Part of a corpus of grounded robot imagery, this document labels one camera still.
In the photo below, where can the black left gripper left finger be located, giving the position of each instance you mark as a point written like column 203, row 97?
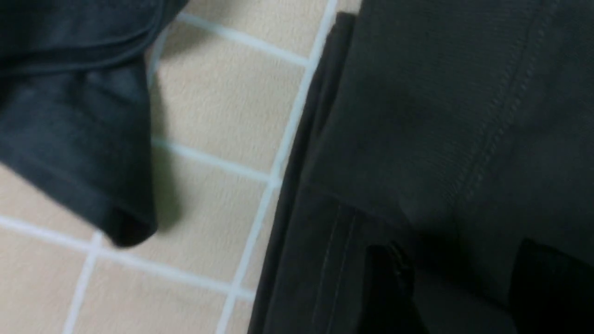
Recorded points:
column 387, row 295

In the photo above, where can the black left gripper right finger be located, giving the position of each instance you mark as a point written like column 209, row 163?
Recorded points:
column 551, row 292

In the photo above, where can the dark gray long-sleeved shirt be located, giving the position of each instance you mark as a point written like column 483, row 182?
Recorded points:
column 454, row 128

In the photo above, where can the dark teal crumpled garment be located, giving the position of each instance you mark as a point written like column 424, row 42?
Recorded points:
column 75, row 106

